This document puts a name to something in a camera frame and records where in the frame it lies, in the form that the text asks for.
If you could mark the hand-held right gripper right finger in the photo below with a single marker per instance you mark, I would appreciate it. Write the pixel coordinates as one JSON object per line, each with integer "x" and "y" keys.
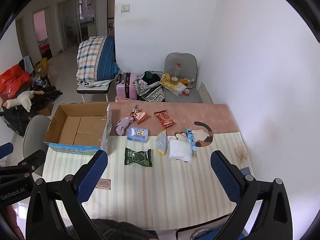
{"x": 225, "y": 177}

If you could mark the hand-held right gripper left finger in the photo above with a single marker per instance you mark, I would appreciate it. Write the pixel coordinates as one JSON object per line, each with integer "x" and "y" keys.
{"x": 92, "y": 177}

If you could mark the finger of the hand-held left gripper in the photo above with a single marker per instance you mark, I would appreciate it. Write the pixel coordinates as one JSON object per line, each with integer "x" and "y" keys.
{"x": 6, "y": 149}
{"x": 32, "y": 161}

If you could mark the blue stick sachet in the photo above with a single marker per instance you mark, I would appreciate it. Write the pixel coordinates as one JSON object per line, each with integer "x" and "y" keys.
{"x": 191, "y": 140}

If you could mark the cardboard box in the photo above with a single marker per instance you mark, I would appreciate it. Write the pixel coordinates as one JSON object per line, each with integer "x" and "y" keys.
{"x": 75, "y": 130}

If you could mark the white plastic packet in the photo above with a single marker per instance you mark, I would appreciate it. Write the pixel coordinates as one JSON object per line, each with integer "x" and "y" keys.
{"x": 180, "y": 150}

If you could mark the yellow grey scrubbing sponge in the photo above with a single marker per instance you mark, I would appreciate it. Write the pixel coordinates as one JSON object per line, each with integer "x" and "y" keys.
{"x": 162, "y": 142}

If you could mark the blue card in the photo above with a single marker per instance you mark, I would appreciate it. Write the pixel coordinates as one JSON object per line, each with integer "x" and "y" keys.
{"x": 245, "y": 170}

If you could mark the white plastic chair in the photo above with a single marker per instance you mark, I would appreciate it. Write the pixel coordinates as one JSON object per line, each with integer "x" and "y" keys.
{"x": 35, "y": 135}

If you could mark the black cart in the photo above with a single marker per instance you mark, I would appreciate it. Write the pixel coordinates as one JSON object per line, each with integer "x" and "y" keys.
{"x": 17, "y": 120}

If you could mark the green snack packet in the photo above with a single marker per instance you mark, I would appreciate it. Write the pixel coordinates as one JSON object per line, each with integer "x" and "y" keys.
{"x": 138, "y": 157}

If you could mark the white goose plush toy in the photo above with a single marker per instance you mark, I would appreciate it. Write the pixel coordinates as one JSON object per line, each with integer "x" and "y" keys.
{"x": 23, "y": 98}

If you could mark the person's dark fleece clothing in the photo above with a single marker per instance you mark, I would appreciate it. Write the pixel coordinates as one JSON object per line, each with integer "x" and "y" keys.
{"x": 120, "y": 230}

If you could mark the purple sock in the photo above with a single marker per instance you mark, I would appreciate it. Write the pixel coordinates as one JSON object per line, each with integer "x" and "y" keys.
{"x": 122, "y": 126}

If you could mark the cat-printed table mat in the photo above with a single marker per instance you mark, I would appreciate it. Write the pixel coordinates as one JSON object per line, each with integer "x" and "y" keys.
{"x": 150, "y": 192}

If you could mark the light blue tissue pack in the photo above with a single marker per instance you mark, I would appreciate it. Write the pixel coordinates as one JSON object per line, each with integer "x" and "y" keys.
{"x": 137, "y": 135}

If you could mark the red plastic bag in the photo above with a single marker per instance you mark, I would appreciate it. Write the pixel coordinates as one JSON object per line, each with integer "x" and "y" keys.
{"x": 12, "y": 80}

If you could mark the orange snack packet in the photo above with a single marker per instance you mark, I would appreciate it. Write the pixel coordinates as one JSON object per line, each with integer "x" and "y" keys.
{"x": 138, "y": 115}

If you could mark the red snack packet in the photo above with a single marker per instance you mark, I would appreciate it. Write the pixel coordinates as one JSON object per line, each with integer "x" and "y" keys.
{"x": 164, "y": 118}

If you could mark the white metal-legged stool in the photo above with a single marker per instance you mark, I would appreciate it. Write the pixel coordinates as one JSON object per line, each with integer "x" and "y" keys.
{"x": 92, "y": 88}

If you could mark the yellow shopping bag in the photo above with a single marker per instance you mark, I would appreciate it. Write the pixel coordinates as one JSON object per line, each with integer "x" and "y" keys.
{"x": 42, "y": 66}

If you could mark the pink suitcase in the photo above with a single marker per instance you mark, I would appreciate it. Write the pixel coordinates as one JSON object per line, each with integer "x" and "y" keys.
{"x": 127, "y": 86}

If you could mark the white tissue pack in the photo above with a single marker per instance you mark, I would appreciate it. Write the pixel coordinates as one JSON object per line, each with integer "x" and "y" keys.
{"x": 176, "y": 89}

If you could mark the black white patterned bag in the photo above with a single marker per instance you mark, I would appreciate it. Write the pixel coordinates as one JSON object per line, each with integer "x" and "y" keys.
{"x": 150, "y": 90}

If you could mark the tape roll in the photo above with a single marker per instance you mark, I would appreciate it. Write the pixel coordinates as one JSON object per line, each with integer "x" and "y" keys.
{"x": 174, "y": 81}

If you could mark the yellow plastic bag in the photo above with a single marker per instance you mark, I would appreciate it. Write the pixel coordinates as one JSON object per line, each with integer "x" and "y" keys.
{"x": 165, "y": 80}

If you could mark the clear plastic bottle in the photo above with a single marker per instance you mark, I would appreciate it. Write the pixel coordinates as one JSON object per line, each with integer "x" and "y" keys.
{"x": 177, "y": 71}

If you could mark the plaid folded quilt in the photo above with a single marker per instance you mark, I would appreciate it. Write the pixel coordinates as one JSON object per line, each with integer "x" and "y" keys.
{"x": 88, "y": 57}

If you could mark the grey cushioned chair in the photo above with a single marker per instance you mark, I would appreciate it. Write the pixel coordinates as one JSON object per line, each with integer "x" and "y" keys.
{"x": 190, "y": 62}

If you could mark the blue striped folded quilt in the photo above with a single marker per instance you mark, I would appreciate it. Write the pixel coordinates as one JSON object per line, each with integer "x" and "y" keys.
{"x": 107, "y": 57}

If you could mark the sliding glass door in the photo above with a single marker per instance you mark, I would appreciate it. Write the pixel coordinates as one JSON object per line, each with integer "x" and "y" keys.
{"x": 72, "y": 22}

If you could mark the white light switch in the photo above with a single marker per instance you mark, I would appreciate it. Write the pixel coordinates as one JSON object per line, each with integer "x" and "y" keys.
{"x": 125, "y": 8}

